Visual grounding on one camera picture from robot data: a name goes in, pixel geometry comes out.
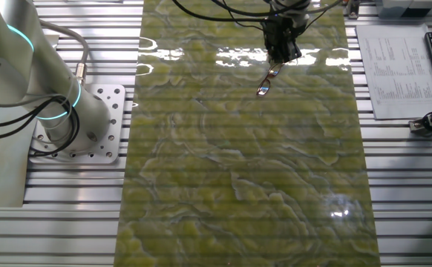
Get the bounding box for grey black device box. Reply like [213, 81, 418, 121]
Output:
[377, 0, 432, 19]

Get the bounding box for printed table paper sheet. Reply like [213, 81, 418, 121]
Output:
[356, 24, 432, 120]

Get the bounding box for green marble pattern mat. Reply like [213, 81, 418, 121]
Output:
[114, 0, 382, 267]

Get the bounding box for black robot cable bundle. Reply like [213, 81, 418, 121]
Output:
[0, 94, 82, 156]
[171, 0, 345, 33]

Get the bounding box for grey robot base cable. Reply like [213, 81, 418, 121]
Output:
[39, 20, 91, 87]

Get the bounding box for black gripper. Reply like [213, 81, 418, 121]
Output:
[261, 15, 307, 65]

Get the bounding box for red frame glasses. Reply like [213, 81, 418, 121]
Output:
[255, 62, 286, 97]

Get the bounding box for camera stand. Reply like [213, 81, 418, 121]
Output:
[408, 107, 432, 135]

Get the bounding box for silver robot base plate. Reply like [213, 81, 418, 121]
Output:
[28, 83, 127, 165]

